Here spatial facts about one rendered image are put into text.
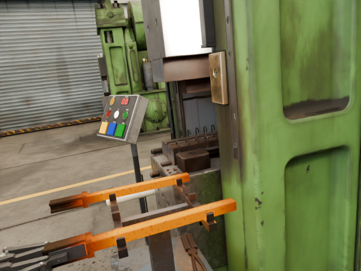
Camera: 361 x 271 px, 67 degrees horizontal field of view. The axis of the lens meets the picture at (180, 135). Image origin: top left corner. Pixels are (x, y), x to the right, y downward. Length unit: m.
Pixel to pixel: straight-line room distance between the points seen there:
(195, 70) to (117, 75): 4.96
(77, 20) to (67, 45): 0.79
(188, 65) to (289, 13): 0.42
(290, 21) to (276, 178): 0.49
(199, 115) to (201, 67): 0.37
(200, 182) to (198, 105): 0.51
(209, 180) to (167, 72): 0.47
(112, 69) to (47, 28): 3.58
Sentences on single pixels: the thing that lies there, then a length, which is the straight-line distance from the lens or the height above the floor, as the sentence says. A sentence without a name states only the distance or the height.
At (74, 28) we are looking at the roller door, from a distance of 9.20.
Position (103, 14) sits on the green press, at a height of 2.55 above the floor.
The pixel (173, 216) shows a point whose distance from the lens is 0.67.
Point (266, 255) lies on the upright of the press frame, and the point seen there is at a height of 0.68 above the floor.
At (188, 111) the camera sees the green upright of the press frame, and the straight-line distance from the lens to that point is 1.44.
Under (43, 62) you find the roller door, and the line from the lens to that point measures 9.06.
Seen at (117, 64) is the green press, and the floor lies 1.57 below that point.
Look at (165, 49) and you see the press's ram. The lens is 1.07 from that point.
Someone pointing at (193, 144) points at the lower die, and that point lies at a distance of 1.19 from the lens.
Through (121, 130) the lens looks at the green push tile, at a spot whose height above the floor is 1.01.
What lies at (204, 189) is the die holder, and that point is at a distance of 1.10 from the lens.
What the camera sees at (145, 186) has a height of 0.97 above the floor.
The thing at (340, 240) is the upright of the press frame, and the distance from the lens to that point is 1.28.
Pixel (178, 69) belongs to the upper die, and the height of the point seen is 1.32.
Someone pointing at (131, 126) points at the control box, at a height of 1.03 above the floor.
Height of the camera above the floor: 1.31
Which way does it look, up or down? 13 degrees down
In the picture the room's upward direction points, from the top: 6 degrees counter-clockwise
